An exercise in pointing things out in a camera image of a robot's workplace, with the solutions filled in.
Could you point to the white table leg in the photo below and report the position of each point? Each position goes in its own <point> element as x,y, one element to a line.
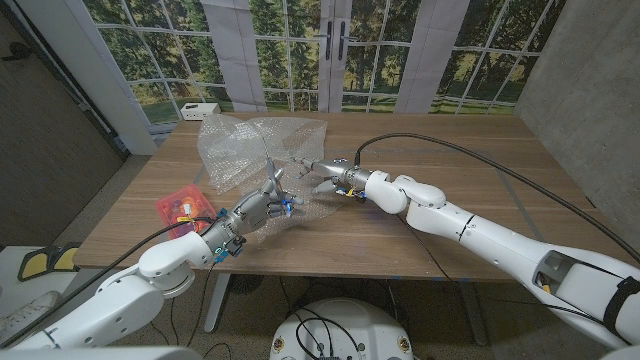
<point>217,302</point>
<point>474,315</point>

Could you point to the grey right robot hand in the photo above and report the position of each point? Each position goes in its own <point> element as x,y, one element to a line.
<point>342,175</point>

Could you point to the white shoe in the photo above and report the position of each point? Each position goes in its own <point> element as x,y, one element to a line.
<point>20,312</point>

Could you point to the small white box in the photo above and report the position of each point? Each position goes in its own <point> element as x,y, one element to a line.
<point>200,111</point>

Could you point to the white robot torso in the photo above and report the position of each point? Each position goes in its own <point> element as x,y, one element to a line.
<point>345,320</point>

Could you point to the yellow black foot pedal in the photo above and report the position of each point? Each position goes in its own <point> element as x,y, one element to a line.
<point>36,265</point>
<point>67,257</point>

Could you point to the clear bubble wrap sheet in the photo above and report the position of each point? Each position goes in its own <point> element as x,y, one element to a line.
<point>230,150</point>

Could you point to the red plastic package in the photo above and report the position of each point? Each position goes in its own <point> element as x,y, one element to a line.
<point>172,207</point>

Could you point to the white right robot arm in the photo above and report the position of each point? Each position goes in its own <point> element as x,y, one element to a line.
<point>500,245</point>

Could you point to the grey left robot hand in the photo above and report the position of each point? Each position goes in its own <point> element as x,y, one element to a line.
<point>250,212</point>

